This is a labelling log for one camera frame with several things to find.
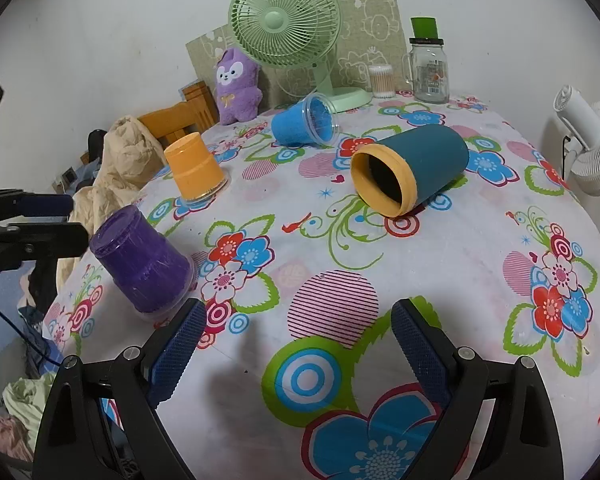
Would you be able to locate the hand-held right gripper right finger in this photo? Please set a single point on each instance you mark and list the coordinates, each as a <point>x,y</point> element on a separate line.
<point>420,350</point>

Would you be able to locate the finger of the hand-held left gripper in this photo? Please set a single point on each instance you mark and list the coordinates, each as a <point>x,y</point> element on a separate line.
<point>40,205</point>
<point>45,242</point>

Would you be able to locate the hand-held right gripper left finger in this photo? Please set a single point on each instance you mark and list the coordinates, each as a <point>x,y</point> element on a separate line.
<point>177,350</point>

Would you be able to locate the teal cup with yellow rim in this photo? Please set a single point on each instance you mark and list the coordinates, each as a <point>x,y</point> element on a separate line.
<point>430,160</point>

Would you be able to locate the purple plastic cup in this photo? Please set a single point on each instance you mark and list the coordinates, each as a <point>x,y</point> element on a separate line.
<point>137,260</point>

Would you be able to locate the orange plastic cup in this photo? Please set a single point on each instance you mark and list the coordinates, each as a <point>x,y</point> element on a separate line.
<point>195,165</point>

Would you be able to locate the blue plastic cup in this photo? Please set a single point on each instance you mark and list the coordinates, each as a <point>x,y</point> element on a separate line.
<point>292,125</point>

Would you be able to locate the floral tablecloth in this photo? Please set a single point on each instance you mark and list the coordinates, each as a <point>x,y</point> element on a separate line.
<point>455,285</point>

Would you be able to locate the beige crumpled cloth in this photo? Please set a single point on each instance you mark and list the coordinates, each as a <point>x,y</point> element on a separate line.
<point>125,160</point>

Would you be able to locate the light green cloth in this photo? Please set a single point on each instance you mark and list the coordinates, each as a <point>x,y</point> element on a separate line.
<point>27,400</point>

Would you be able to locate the wooden chair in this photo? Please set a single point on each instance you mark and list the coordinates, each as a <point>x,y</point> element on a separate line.
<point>180,117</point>

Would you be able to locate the purple plush toy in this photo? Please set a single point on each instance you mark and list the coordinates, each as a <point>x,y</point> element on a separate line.
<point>237,92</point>

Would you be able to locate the white standing fan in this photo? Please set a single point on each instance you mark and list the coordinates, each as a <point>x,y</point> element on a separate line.
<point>597,160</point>

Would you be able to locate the clear cotton swab container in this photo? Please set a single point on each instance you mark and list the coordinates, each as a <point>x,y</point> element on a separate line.
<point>381,82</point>

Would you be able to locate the glass jar with green cap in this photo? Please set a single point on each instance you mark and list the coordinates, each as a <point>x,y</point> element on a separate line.
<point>430,72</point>

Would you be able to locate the green desk fan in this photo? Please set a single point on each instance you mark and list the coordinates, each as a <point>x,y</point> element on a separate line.
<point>282,20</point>

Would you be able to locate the wall socket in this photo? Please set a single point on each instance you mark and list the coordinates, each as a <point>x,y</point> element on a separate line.
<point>66,178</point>

